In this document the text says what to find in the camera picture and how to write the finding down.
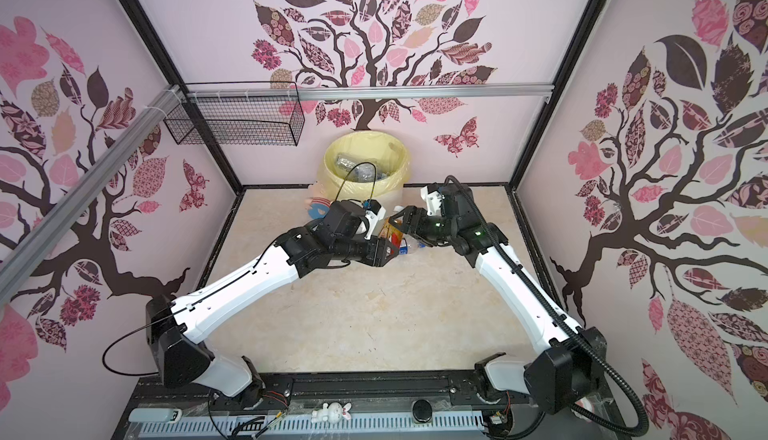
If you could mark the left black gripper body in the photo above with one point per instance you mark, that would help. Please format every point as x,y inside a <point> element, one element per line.
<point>370,252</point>

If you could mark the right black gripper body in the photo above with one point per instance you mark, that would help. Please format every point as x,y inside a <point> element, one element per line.
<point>436,230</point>

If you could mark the red yellow label bottle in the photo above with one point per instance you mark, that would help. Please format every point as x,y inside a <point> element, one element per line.
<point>392,231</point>

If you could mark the clear bottle purple cap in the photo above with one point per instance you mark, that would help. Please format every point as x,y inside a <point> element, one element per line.
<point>355,170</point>

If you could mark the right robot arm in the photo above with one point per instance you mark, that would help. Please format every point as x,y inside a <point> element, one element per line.
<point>562,374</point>

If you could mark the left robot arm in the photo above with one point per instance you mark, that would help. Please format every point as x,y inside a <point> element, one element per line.
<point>178,328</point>

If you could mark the white plastic waste bin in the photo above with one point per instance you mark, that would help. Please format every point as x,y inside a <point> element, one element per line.
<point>387,197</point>

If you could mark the yellow plastic bin liner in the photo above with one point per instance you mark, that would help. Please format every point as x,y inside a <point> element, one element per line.
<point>377,147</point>

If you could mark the plush doll toy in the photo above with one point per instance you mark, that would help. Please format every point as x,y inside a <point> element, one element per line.
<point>317,207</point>

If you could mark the white bunny figurine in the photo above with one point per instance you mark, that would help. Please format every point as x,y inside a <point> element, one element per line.
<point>331,413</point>

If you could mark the black round knob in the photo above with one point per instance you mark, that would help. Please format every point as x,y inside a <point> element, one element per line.
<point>422,411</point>

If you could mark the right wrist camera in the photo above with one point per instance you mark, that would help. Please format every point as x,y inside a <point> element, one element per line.
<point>434,199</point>

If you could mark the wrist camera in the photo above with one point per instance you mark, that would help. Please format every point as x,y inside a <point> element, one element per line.
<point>352,219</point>
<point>434,199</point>

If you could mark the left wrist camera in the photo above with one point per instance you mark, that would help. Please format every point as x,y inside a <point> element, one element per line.
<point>352,219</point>

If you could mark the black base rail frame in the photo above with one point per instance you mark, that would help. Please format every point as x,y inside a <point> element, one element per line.
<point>506,415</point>

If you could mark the black wire mesh basket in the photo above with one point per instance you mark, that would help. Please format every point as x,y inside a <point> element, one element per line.
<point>259,113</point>

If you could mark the white vented cable duct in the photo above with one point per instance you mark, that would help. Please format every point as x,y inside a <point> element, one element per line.
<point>301,425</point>

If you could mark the aluminium rail back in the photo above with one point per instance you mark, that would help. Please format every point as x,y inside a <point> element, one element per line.
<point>537,90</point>

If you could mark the aluminium rail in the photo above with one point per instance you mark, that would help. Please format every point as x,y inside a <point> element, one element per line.
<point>19,266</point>
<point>537,90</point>

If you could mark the aluminium rail left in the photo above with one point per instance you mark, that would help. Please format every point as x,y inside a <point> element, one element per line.
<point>19,266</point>

